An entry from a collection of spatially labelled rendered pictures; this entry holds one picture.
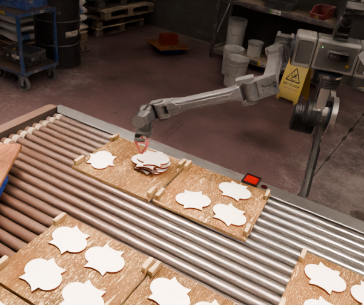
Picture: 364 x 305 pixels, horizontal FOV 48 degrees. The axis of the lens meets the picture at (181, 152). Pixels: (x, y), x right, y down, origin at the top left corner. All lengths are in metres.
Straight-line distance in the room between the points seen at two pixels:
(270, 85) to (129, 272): 0.85
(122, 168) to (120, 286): 0.66
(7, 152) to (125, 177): 0.50
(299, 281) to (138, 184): 0.76
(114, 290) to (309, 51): 1.39
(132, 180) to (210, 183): 0.35
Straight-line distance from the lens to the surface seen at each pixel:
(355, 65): 2.11
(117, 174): 1.83
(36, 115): 2.30
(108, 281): 1.39
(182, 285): 1.40
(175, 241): 1.56
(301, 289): 1.50
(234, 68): 5.29
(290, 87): 5.23
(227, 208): 1.70
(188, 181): 1.83
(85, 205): 1.70
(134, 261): 1.45
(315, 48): 2.08
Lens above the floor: 2.00
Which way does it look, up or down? 32 degrees down
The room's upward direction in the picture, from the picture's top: 7 degrees clockwise
